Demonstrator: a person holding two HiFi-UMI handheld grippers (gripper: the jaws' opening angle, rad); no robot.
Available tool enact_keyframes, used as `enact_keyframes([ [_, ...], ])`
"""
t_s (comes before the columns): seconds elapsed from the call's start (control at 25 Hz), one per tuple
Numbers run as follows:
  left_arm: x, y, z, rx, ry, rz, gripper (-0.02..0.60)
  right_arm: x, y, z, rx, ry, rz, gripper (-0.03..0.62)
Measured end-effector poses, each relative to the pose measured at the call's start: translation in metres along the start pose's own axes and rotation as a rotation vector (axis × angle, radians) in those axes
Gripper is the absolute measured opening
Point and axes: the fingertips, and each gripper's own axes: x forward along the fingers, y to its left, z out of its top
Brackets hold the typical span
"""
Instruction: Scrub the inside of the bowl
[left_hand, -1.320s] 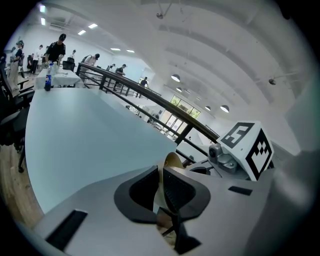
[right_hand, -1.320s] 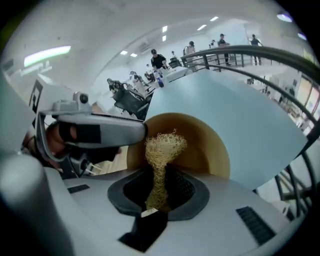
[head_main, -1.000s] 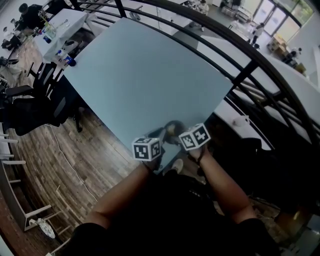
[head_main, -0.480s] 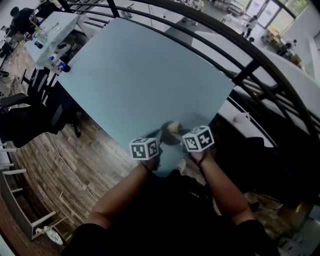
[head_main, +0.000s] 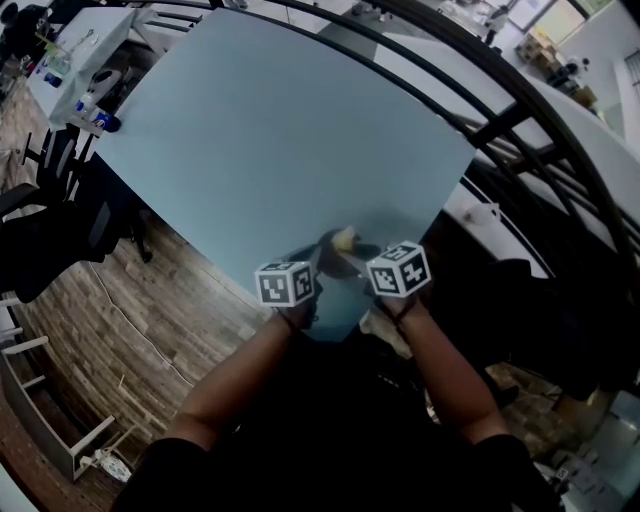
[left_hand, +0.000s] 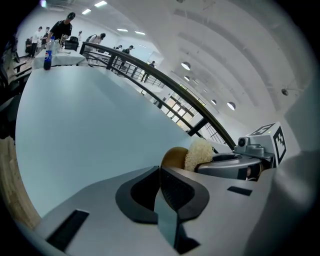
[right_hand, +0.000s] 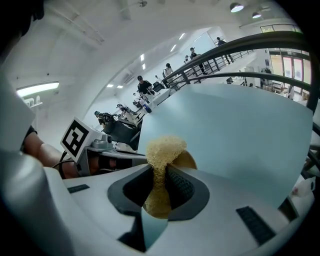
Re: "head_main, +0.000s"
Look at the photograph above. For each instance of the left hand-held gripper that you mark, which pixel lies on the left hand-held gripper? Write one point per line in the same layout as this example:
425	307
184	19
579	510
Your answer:
285	285

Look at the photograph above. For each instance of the blue patterned round plate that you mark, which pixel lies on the blue patterned round plate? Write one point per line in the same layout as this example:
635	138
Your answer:
115	465

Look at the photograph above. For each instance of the white cloth covered table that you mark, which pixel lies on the white cloth covered table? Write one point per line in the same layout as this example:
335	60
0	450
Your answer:
100	40

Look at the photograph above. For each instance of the white frame furniture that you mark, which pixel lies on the white frame furniture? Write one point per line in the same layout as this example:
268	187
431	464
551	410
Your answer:
30	410

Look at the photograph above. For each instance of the white plastic bag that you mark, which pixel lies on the white plastic bag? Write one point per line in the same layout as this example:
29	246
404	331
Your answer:
480	215

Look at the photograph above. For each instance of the person's right forearm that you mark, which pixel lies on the person's right forearm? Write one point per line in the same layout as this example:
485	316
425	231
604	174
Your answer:
445	375

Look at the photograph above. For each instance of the black mesh office chair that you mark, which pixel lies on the black mesh office chair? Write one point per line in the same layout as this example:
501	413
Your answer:
40	250

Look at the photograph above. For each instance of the blue label soda bottle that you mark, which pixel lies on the blue label soda bottle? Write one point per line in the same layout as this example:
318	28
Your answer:
102	120

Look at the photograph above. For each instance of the light blue white-legged table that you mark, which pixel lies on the light blue white-legged table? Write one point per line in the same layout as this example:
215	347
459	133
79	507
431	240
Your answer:
280	140

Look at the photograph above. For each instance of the person's black clothing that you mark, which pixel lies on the person's black clothing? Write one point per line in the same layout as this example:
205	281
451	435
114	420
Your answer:
335	450

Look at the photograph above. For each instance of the black metal railing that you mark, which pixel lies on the black metal railing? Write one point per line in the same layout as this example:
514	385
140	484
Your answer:
530	115

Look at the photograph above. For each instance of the person's left forearm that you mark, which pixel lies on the person's left forearm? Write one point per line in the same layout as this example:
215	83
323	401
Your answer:
240	380

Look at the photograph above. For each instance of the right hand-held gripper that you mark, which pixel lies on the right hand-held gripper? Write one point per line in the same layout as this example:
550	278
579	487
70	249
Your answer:
400	270

